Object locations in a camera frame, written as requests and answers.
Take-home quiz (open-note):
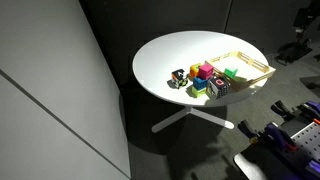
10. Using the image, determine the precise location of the mulberry pink block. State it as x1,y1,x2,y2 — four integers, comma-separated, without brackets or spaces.
198,63,215,80

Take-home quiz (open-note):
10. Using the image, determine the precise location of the lime green block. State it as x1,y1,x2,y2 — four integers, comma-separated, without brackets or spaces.
190,85,208,99

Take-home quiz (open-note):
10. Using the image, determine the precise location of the blue block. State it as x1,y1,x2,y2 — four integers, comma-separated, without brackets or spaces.
192,76,208,91

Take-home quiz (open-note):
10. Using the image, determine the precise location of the wooden tray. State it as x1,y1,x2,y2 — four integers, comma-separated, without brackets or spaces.
204,50,277,93

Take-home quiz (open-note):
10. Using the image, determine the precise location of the small black white patterned cube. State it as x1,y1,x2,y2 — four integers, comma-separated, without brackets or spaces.
171,68,189,89

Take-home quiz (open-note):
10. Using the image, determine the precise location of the orange patterned cube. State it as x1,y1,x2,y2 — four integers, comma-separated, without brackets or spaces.
189,62,203,80

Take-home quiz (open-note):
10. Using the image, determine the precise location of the large black white patterned cube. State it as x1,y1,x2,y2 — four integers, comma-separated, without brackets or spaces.
205,76,231,100

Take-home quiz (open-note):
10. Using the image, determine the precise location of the white table base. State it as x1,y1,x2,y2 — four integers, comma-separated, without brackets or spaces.
151,105,235,134

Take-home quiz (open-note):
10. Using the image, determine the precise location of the purple spring clamp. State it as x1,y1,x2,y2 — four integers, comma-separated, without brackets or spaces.
304,159,320,180
237,119,300,153

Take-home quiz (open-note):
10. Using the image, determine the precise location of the orange clamp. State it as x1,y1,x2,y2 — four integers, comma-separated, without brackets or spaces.
269,99,320,125

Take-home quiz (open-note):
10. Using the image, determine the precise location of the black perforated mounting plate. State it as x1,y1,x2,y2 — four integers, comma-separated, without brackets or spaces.
289,121,320,164

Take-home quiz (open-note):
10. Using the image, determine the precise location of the black camera stand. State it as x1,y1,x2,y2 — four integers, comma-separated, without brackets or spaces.
274,0,320,66

